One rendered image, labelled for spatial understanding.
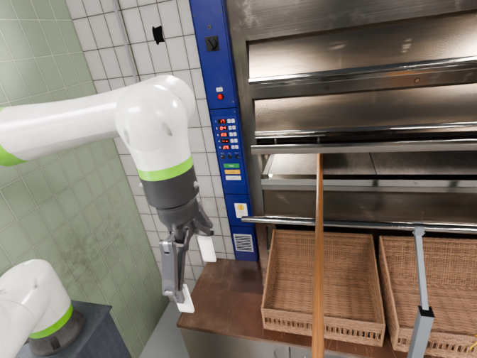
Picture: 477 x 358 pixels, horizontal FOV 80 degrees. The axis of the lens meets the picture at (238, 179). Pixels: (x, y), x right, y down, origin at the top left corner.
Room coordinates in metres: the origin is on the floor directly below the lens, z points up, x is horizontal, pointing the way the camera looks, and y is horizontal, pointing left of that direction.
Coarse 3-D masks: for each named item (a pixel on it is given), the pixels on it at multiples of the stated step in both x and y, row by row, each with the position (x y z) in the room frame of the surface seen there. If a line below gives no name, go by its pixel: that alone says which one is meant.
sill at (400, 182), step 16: (272, 176) 1.44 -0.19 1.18; (288, 176) 1.41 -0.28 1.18; (304, 176) 1.38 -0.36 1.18; (336, 176) 1.33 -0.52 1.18; (352, 176) 1.30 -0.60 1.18; (368, 176) 1.28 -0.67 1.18; (384, 176) 1.25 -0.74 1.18; (400, 176) 1.23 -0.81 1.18; (416, 176) 1.21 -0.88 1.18; (432, 176) 1.19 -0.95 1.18; (448, 176) 1.17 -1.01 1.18; (464, 176) 1.14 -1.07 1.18
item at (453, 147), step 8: (424, 136) 1.22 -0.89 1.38; (432, 136) 1.20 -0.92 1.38; (440, 136) 1.19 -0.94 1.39; (448, 136) 1.17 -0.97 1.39; (456, 136) 1.16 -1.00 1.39; (464, 136) 1.14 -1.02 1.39; (472, 136) 1.13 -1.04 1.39; (264, 144) 1.40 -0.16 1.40; (272, 144) 1.38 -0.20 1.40; (456, 144) 1.02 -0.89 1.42; (464, 144) 1.01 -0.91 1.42; (472, 144) 1.00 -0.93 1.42; (256, 152) 1.28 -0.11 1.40; (264, 152) 1.27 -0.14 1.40; (272, 152) 1.26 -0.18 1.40; (280, 152) 1.24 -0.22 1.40; (288, 152) 1.23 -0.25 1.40; (296, 152) 1.22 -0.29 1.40; (304, 152) 1.21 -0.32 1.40; (312, 152) 1.19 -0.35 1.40; (320, 152) 1.18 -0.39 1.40; (328, 152) 1.17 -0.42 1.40; (336, 152) 1.16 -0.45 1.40; (344, 152) 1.15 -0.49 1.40; (352, 152) 1.14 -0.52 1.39; (360, 152) 1.13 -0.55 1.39; (368, 152) 1.12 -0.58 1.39
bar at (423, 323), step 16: (304, 224) 0.99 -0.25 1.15; (336, 224) 0.95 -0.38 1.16; (352, 224) 0.93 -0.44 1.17; (368, 224) 0.91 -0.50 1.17; (384, 224) 0.89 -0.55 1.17; (400, 224) 0.88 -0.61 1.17; (416, 224) 0.86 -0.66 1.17; (432, 224) 0.85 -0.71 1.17; (448, 224) 0.84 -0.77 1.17; (416, 240) 0.83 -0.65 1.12; (416, 256) 0.80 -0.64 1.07; (416, 320) 0.67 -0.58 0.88; (432, 320) 0.63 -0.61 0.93; (416, 336) 0.64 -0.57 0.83; (416, 352) 0.64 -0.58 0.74
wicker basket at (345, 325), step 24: (288, 240) 1.33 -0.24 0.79; (312, 240) 1.29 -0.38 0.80; (336, 240) 1.25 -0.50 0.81; (360, 240) 1.22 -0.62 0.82; (288, 264) 1.30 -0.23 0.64; (312, 264) 1.25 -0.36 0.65; (360, 264) 1.18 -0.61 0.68; (264, 288) 1.04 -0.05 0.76; (288, 288) 1.16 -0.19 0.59; (312, 288) 1.14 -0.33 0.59; (336, 288) 1.11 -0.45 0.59; (360, 288) 1.09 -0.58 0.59; (264, 312) 0.94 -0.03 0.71; (288, 312) 0.90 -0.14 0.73; (312, 312) 0.99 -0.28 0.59; (336, 312) 0.97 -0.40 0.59; (360, 312) 0.95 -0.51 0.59; (336, 336) 0.83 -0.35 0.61; (360, 336) 0.80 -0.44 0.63
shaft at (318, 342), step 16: (320, 160) 1.49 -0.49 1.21; (320, 176) 1.30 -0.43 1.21; (320, 192) 1.14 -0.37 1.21; (320, 208) 1.02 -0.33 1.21; (320, 224) 0.91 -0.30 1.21; (320, 240) 0.82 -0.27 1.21; (320, 256) 0.74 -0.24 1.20; (320, 272) 0.67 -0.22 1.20; (320, 288) 0.61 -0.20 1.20; (320, 304) 0.55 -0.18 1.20; (320, 320) 0.50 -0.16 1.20; (320, 336) 0.46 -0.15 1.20; (320, 352) 0.42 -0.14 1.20
